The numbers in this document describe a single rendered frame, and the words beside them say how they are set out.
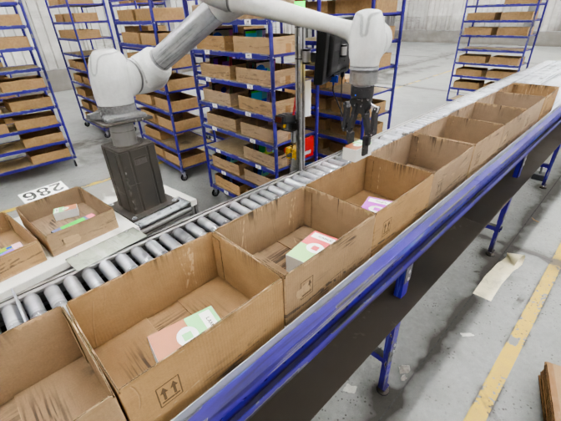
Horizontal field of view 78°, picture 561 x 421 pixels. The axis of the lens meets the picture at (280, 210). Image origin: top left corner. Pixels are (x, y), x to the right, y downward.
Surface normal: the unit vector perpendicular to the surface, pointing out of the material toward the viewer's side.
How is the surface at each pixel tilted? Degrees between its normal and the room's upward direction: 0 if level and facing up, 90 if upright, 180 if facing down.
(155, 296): 89
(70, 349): 90
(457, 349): 0
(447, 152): 90
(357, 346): 0
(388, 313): 0
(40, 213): 88
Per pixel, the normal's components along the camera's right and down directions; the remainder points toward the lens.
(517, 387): -0.04, -0.86
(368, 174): -0.71, 0.37
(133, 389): 0.69, 0.35
